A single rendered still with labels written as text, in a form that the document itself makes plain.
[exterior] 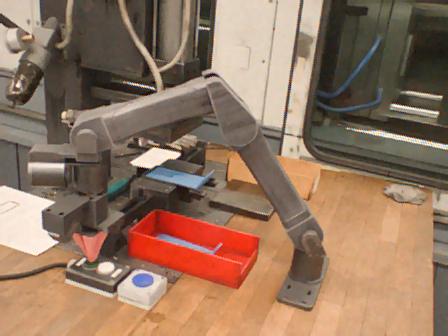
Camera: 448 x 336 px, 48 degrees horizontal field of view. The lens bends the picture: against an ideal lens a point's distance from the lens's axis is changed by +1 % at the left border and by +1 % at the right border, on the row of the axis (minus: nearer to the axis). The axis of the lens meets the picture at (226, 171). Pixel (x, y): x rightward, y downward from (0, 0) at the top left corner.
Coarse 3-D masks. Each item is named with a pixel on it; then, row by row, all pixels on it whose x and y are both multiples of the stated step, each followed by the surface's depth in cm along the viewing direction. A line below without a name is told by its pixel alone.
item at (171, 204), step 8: (136, 192) 119; (152, 200) 118; (160, 200) 117; (168, 200) 117; (176, 200) 121; (184, 200) 131; (192, 200) 131; (152, 208) 119; (160, 208) 118; (168, 208) 118; (176, 208) 122; (144, 216) 120
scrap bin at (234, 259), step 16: (144, 224) 109; (160, 224) 114; (176, 224) 112; (192, 224) 111; (208, 224) 109; (128, 240) 104; (144, 240) 102; (160, 240) 101; (192, 240) 112; (208, 240) 110; (224, 240) 109; (240, 240) 107; (256, 240) 106; (144, 256) 103; (160, 256) 102; (176, 256) 100; (192, 256) 99; (208, 256) 98; (224, 256) 107; (240, 256) 108; (256, 256) 107; (192, 272) 100; (208, 272) 99; (224, 272) 97; (240, 272) 97
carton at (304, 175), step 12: (276, 156) 151; (228, 168) 145; (240, 168) 143; (288, 168) 151; (300, 168) 149; (312, 168) 148; (228, 180) 146; (252, 180) 143; (300, 180) 138; (312, 180) 137; (300, 192) 139; (312, 192) 142
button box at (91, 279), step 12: (48, 264) 98; (60, 264) 98; (72, 264) 95; (120, 264) 97; (0, 276) 94; (12, 276) 94; (24, 276) 95; (72, 276) 94; (84, 276) 93; (96, 276) 93; (108, 276) 93; (120, 276) 93; (84, 288) 94; (96, 288) 93; (108, 288) 91
